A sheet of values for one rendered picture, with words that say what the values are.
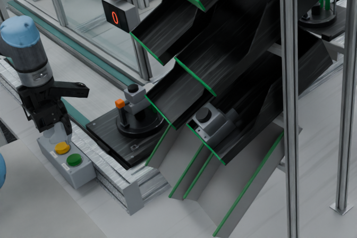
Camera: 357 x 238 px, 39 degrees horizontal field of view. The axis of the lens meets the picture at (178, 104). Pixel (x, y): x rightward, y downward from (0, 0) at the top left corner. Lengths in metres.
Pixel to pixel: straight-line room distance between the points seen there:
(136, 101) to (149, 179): 0.21
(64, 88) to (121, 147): 0.24
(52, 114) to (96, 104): 0.42
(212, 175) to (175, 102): 0.19
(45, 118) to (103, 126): 0.26
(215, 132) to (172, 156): 0.28
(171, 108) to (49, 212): 0.52
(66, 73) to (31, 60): 0.70
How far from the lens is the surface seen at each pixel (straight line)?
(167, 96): 1.12
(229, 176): 1.12
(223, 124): 0.97
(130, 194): 1.31
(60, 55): 1.99
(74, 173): 1.38
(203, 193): 1.16
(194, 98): 1.08
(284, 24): 0.85
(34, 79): 1.20
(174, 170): 1.22
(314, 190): 1.36
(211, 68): 0.90
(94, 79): 1.79
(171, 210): 1.34
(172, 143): 1.24
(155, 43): 1.02
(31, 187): 1.54
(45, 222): 1.43
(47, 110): 1.25
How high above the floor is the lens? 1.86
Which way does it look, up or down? 37 degrees down
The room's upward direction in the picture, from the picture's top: 11 degrees counter-clockwise
